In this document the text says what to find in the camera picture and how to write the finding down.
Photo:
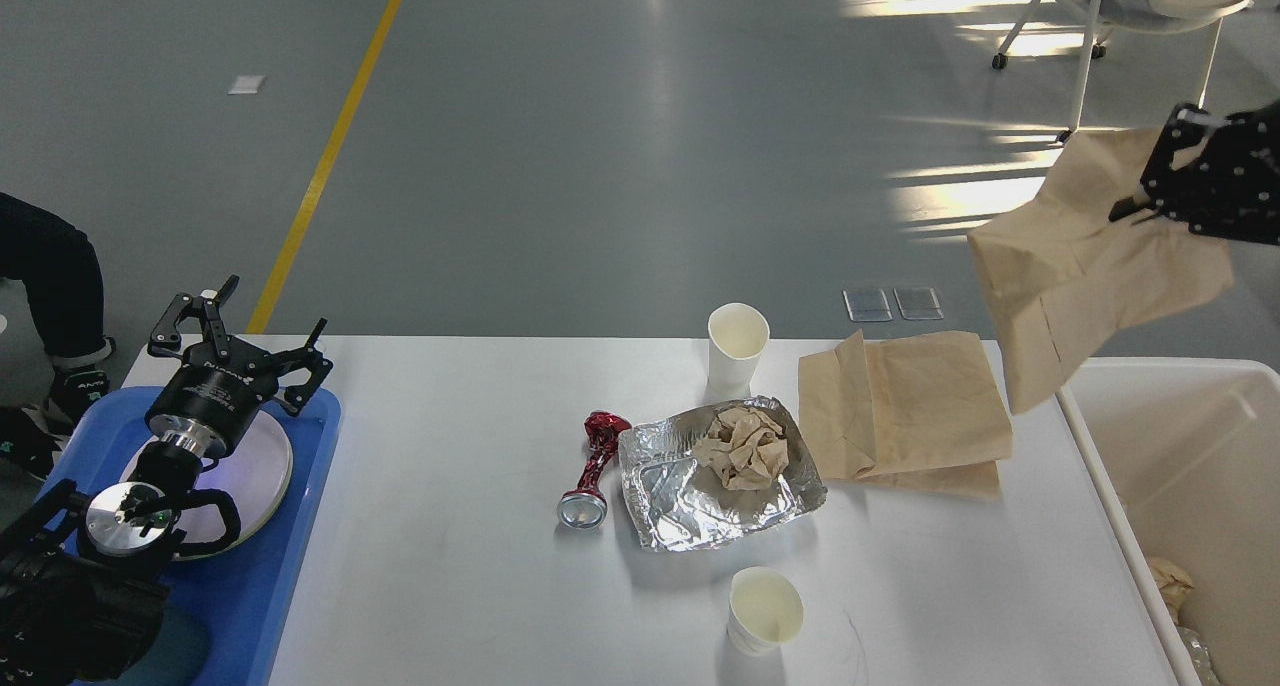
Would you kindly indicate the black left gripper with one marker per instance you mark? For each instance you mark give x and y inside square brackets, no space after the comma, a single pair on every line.
[212,402]

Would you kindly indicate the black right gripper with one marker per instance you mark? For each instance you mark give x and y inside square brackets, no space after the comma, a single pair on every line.
[1232,187]

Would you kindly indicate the pink plate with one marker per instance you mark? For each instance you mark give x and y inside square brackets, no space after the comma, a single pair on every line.
[190,493]

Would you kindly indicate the brown paper bag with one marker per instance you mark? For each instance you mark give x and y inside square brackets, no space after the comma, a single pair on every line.
[1060,278]
[923,413]

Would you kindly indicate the teal mug yellow inside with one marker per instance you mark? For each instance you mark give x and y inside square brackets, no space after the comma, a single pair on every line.
[177,656]

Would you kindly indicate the aluminium foil tray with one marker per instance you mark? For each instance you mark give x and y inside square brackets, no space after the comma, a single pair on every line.
[678,503]

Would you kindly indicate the brown paper napkin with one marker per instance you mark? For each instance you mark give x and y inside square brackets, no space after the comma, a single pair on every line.
[745,448]

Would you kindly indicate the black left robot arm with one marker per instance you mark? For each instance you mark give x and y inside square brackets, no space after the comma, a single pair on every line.
[72,614]

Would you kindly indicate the person dark trousers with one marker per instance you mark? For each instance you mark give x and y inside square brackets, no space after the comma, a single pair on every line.
[58,267]

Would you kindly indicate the white plastic bin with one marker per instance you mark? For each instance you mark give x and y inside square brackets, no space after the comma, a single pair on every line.
[1184,453]

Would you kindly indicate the blue plastic tray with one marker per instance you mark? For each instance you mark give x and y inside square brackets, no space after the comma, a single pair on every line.
[243,595]

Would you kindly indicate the clear floor plate right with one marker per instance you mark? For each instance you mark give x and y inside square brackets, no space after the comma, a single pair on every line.
[919,304]

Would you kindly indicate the clear floor plate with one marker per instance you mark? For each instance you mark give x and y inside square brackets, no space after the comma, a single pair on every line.
[867,305]
[919,304]

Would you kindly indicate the clear floor plate left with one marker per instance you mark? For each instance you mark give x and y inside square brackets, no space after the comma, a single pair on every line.
[867,305]

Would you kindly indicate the crushed red can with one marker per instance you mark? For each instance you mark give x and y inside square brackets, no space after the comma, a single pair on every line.
[585,507]

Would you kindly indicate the crumpled paper in bin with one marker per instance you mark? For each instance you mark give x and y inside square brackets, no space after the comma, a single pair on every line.
[1173,583]

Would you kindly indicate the upright white paper cup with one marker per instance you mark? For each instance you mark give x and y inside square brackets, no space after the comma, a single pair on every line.
[738,334]

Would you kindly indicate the lying white paper cup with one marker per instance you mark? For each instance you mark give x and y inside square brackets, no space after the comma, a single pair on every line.
[766,611]

